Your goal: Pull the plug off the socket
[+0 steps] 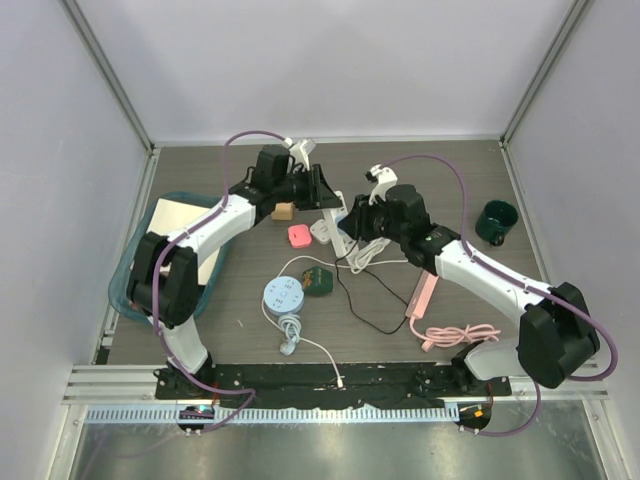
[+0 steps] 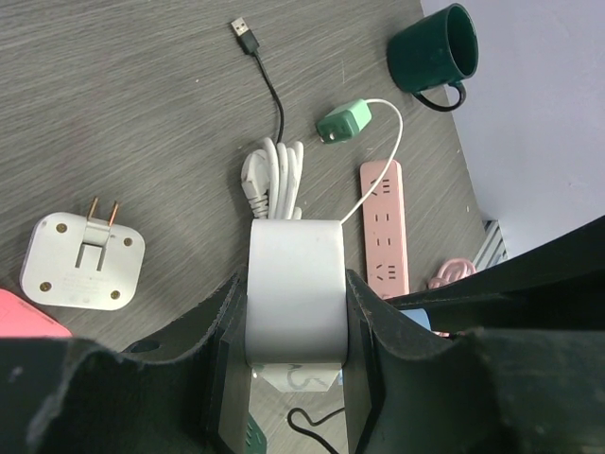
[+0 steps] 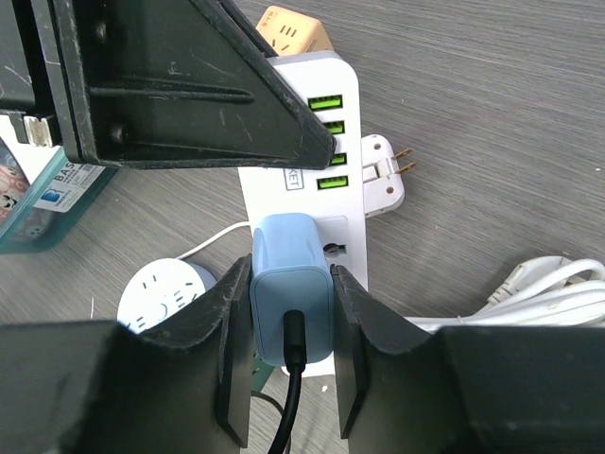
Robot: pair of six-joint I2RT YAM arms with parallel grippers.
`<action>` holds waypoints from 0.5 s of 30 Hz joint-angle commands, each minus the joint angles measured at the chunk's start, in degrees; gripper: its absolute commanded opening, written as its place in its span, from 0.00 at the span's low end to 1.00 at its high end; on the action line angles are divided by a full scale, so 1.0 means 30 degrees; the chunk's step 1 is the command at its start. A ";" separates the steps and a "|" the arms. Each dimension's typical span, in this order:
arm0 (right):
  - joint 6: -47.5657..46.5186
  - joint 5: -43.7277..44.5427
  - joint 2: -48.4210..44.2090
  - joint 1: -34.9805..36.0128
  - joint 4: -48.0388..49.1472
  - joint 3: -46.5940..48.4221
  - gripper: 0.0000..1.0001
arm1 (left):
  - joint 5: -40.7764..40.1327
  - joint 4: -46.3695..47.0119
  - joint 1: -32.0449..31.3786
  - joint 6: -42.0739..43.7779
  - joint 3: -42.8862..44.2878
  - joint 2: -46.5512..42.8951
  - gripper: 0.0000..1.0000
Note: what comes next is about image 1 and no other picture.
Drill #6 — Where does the dark green cube socket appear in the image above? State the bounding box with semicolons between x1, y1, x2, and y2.
301;266;334;297

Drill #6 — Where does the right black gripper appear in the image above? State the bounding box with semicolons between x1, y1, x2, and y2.
343;189;410;243

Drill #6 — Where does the round blue power socket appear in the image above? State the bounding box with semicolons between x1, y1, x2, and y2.
263;276;304;356

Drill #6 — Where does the white coiled cable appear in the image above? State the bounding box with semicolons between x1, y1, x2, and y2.
347;237;396;274

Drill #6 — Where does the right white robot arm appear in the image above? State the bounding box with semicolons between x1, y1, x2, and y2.
338;185;600;395

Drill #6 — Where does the white power strip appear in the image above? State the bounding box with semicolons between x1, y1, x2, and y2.
322;191;356;258

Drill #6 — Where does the thin white usb cable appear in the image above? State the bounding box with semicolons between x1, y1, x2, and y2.
260;254;409;389

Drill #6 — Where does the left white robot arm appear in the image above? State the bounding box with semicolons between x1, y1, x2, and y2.
126;139;342;399

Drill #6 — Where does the pink power strip with cable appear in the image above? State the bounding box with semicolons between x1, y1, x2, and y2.
405;272;501;352

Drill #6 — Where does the dark green mug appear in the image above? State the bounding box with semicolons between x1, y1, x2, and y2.
475;200;519;247

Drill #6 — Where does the teal plastic bin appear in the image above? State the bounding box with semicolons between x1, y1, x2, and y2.
108;191;231;324

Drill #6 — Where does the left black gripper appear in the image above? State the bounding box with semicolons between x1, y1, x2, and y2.
272;164;339;211

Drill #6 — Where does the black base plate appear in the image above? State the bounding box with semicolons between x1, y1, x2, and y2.
153;362;512;410

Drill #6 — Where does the pink square plug adapter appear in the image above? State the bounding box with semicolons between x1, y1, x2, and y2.
287;224;313;249

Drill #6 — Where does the thin black cable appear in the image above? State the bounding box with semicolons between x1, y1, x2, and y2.
334;239;410;335

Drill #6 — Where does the white square plug adapter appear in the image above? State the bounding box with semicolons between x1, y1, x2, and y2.
309;219;331;245

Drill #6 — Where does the blue plug adapter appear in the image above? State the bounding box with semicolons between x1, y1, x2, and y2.
335;216;346;234

